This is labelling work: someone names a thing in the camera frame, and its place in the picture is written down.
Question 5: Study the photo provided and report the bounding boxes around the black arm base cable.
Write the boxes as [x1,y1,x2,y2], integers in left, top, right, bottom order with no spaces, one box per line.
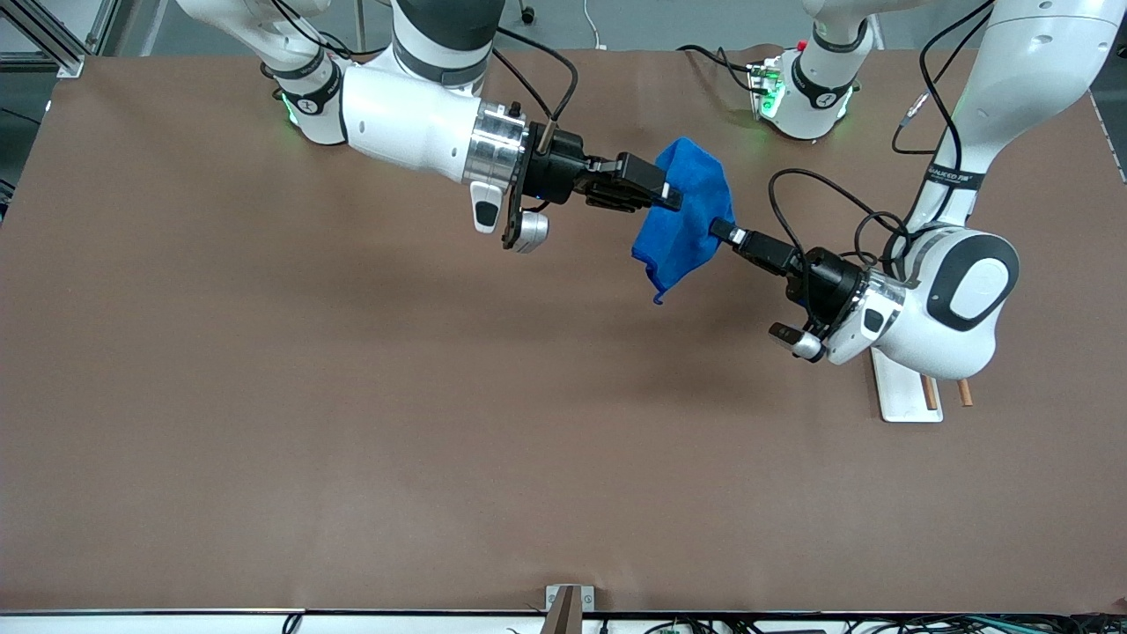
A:
[676,42,767,96]

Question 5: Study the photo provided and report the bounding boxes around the white towel rack base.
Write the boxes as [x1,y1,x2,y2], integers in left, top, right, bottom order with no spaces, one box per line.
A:
[870,348,945,424]

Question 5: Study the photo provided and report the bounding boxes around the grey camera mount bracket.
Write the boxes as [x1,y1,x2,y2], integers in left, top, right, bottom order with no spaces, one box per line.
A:
[545,584,596,634]

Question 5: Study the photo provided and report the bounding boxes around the aluminium frame profile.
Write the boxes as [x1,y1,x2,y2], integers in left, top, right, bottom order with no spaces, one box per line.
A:
[0,0,120,78]

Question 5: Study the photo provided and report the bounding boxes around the blue microfibre towel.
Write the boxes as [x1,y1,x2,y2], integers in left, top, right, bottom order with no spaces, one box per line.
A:
[630,136,736,306]

